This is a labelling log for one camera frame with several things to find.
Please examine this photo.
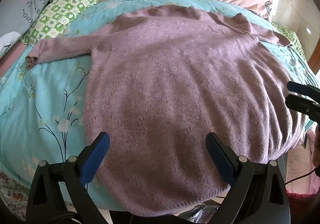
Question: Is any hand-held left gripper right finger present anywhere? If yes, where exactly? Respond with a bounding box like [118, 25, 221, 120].
[205, 132, 292, 224]

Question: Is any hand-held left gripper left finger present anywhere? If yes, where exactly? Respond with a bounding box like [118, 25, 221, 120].
[25, 131, 112, 224]

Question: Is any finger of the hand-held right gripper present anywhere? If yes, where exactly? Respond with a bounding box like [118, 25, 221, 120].
[287, 80, 320, 93]
[285, 93, 320, 122]

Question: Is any purple knit sweater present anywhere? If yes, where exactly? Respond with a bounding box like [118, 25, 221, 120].
[26, 6, 307, 217]

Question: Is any green patterned cloth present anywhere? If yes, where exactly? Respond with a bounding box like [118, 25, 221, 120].
[272, 22, 304, 57]

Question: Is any silver foil bag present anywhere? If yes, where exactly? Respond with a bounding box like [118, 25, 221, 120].
[178, 203, 227, 224]

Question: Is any blue floral bed sheet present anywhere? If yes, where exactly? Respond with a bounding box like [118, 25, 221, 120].
[0, 0, 316, 211]

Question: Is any floral patterned cloth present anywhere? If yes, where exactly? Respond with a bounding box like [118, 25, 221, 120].
[0, 169, 32, 222]

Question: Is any dark red cloth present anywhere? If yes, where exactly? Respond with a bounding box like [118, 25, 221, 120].
[286, 189, 316, 224]

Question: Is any pink folded cloth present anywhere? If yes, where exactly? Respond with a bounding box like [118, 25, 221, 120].
[0, 43, 27, 78]

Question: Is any green checkered pillow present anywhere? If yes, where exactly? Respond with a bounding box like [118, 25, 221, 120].
[21, 0, 99, 46]

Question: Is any grey printed pillow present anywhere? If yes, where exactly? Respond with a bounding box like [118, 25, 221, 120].
[0, 0, 56, 57]

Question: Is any red cable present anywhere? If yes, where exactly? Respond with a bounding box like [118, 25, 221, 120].
[285, 167, 319, 186]

